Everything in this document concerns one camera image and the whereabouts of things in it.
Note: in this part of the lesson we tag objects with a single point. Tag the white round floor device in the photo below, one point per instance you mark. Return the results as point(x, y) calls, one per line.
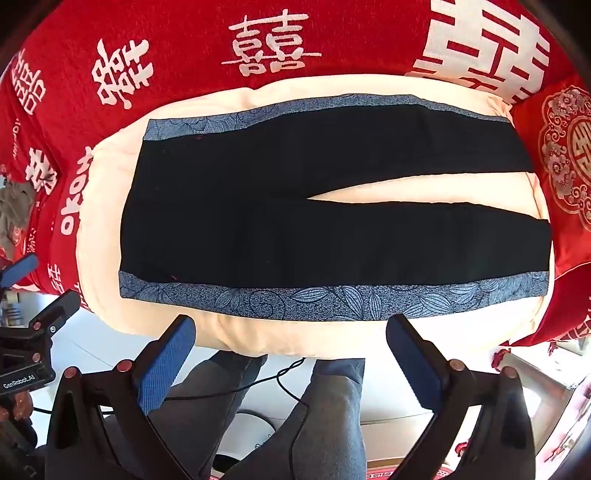
point(254, 429)

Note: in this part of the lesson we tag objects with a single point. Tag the black pants with blue trim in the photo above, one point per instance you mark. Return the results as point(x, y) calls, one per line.
point(277, 184)

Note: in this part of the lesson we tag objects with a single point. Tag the grey crumpled cloth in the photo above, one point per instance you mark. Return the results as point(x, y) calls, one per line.
point(16, 203)

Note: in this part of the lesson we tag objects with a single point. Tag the person's leg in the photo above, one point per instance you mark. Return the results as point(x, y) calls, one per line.
point(332, 406)
point(207, 392)

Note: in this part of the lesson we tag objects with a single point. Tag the red printed bedsheet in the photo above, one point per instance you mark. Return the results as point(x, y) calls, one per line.
point(346, 41)

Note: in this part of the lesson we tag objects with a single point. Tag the person's right leg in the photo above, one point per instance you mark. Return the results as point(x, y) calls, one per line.
point(332, 406)

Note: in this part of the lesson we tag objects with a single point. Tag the person's left leg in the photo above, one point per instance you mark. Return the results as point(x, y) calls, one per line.
point(207, 392)

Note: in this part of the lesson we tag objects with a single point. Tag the cream quilted blanket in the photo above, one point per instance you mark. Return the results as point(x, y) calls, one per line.
point(277, 332)

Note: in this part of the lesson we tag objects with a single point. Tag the red embroidered pillow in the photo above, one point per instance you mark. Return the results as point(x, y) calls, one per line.
point(568, 304)
point(563, 147)

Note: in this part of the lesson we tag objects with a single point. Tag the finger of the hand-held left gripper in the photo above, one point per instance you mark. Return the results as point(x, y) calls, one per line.
point(21, 270)
point(57, 311)

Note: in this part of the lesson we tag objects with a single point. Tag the red patterned floor mat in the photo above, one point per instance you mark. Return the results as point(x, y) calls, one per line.
point(397, 475)

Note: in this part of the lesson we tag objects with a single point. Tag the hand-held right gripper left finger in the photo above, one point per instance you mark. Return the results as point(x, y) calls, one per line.
point(161, 369)

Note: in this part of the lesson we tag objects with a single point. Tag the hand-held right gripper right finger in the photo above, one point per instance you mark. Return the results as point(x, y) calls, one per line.
point(415, 369)

